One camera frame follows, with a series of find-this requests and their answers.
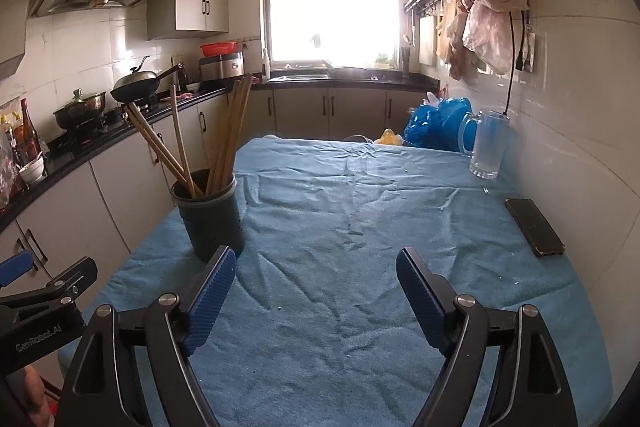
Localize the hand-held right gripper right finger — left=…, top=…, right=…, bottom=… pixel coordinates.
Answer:
left=396, top=247, right=578, bottom=427

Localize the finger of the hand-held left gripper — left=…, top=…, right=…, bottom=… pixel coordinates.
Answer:
left=0, top=251, right=34, bottom=287
left=0, top=256, right=99, bottom=310

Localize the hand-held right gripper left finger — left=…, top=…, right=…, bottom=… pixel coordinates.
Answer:
left=55, top=245, right=237, bottom=427

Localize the dark grey chopstick holder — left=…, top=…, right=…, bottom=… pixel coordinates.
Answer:
left=171, top=169, right=247, bottom=264

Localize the person's left hand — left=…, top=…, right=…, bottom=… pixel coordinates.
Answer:
left=22, top=367, right=52, bottom=424

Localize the colourful food packet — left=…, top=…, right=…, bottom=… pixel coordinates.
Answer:
left=0, top=102, right=23, bottom=208

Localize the white bowl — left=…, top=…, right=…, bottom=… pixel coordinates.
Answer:
left=19, top=157, right=47, bottom=185

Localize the blue table cloth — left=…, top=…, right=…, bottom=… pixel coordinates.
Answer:
left=57, top=137, right=613, bottom=427

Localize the brown glass bottle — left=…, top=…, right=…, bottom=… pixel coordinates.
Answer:
left=19, top=98, right=43, bottom=162

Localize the smartphone in brown case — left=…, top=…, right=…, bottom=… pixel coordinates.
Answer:
left=504, top=198, right=566, bottom=258

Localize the gas stove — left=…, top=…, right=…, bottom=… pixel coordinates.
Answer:
left=47, top=99, right=166, bottom=142

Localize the yellow plastic bag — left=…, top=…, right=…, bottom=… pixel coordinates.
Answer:
left=372, top=129, right=406, bottom=146

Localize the clear glass mug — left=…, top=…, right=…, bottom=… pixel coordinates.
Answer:
left=458, top=108, right=511, bottom=180

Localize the steel pot with lid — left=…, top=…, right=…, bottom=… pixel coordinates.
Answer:
left=53, top=88, right=108, bottom=130

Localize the blue plastic bag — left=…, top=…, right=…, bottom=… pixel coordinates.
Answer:
left=404, top=97, right=473, bottom=152

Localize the black wok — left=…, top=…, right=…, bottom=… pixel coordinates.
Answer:
left=110, top=63, right=185, bottom=104

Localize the steel wok lid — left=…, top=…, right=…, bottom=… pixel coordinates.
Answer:
left=114, top=55, right=160, bottom=88

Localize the silver rice cooker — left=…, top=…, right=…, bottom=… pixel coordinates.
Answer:
left=198, top=53, right=245, bottom=82

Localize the black kitchen countertop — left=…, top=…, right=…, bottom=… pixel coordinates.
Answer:
left=0, top=74, right=441, bottom=218

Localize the red plastic basin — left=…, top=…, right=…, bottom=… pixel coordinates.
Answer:
left=200, top=42, right=241, bottom=58

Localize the white cutting board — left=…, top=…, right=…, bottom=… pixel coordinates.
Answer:
left=419, top=14, right=441, bottom=68

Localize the white plastic bag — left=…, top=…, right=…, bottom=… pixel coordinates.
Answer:
left=435, top=2, right=473, bottom=82

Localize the pink translucent plastic bag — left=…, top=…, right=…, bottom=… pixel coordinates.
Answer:
left=462, top=2, right=516, bottom=75

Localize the white wall outlet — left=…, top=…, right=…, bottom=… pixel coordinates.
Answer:
left=515, top=29, right=537, bottom=72

